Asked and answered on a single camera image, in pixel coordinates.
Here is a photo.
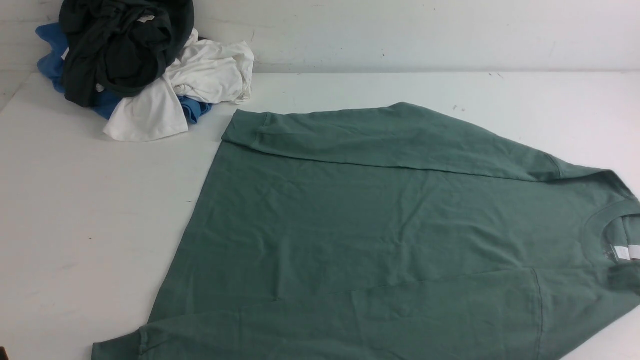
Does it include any dark green crumpled garment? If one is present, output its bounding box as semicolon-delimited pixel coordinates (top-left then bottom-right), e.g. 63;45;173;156
58;0;195;108

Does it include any green long-sleeved shirt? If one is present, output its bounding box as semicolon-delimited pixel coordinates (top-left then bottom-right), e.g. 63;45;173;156
91;103;639;360

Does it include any white crumpled garment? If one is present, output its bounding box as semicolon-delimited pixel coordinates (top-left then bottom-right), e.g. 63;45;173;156
103;30;255;142

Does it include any blue crumpled garment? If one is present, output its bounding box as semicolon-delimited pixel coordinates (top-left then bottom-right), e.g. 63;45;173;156
35;22;213;125

